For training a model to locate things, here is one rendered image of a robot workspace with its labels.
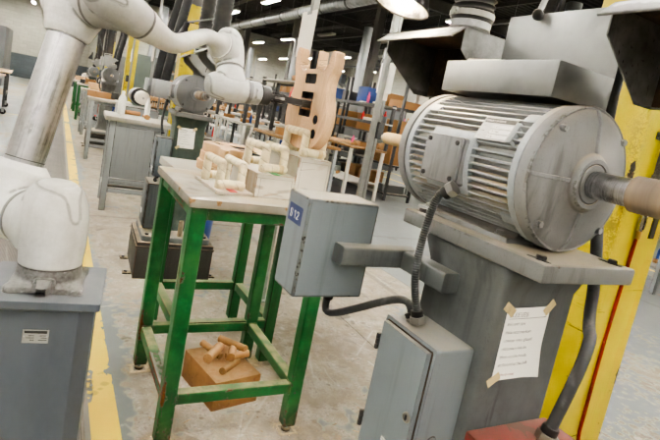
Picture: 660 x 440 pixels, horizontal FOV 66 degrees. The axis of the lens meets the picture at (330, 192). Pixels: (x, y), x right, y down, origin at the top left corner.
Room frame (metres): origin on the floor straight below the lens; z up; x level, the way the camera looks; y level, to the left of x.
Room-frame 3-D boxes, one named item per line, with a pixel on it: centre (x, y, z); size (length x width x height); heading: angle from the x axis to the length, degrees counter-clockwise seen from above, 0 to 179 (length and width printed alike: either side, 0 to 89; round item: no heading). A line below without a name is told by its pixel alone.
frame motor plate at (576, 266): (0.96, -0.36, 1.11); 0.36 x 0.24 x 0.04; 30
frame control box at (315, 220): (0.97, -0.07, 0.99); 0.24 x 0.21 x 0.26; 30
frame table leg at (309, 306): (1.91, -0.01, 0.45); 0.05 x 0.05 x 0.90; 30
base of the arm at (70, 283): (1.27, 0.68, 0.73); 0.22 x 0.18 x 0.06; 22
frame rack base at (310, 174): (2.09, 0.15, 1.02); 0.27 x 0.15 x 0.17; 33
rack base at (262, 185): (2.01, 0.28, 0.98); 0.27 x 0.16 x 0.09; 33
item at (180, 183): (2.03, 0.34, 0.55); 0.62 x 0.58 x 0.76; 30
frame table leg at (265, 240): (2.39, 0.26, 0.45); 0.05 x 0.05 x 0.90; 30
